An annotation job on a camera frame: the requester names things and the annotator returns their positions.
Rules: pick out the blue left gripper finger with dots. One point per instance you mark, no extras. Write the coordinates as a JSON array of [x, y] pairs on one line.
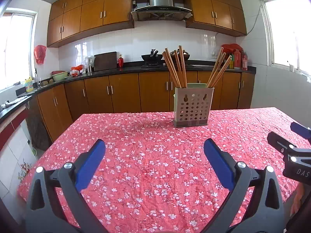
[[302, 131]]

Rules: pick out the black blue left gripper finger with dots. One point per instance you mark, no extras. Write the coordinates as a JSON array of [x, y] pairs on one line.
[[44, 212], [265, 211]]

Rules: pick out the brown wooden chopstick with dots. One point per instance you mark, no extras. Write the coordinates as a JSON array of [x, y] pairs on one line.
[[171, 69]]

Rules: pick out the black kitchen countertop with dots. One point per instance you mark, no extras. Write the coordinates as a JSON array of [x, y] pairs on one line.
[[130, 67]]

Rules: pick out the condiment bottles group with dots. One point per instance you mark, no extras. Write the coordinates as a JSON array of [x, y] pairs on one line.
[[239, 60]]

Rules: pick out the red floral tablecloth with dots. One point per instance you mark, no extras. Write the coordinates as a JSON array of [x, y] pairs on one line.
[[155, 177]]

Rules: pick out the wooden chopstick in holder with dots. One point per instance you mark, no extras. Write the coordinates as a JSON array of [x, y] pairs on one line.
[[215, 66], [183, 67], [180, 76], [167, 51], [218, 75], [221, 60]]

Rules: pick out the red bag on counter right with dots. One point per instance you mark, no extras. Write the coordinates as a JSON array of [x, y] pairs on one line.
[[230, 48]]

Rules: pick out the green perforated utensil holder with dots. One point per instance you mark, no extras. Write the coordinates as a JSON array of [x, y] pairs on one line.
[[192, 105]]

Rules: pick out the right window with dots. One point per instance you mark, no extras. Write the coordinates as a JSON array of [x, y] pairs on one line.
[[287, 24]]

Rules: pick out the window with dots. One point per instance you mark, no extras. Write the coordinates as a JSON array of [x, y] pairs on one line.
[[17, 33], [287, 24]]

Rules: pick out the steel sink faucet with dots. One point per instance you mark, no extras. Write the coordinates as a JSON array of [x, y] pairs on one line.
[[37, 79]]

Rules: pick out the yellow detergent bottle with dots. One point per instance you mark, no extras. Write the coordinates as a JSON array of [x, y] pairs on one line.
[[29, 85]]

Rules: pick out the green basin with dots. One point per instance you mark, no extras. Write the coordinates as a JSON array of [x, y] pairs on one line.
[[59, 76]]

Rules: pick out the red white bag on counter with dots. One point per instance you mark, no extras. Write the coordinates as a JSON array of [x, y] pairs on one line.
[[77, 70]]

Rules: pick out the pot with lid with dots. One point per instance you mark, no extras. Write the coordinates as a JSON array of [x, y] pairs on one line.
[[186, 56]]

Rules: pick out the wooden lower cabinets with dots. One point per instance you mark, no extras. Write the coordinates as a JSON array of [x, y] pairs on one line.
[[131, 93]]

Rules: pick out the wooden cabinets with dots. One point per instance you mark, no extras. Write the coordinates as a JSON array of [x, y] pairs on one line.
[[131, 93], [71, 20]]

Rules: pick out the glass jar on counter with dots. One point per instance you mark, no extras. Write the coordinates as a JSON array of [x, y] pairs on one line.
[[89, 63]]

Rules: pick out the dark wooden cutting board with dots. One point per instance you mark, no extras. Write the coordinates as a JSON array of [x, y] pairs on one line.
[[105, 61]]

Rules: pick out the red bottle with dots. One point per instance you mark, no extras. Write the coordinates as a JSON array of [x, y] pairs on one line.
[[120, 61]]

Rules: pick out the black gas stove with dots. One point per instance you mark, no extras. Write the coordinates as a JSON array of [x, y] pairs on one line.
[[147, 65]]

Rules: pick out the black wok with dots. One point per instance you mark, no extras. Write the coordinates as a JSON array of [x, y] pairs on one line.
[[152, 57]]

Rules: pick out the left window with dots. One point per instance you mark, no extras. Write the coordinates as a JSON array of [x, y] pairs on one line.
[[17, 33]]

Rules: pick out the steel range hood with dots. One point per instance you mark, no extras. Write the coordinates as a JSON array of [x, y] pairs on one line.
[[155, 10]]

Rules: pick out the wooden upper cabinets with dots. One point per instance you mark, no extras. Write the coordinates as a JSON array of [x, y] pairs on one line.
[[71, 20]]

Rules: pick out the red plastic bag on wall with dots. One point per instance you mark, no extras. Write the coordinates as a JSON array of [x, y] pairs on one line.
[[39, 54]]

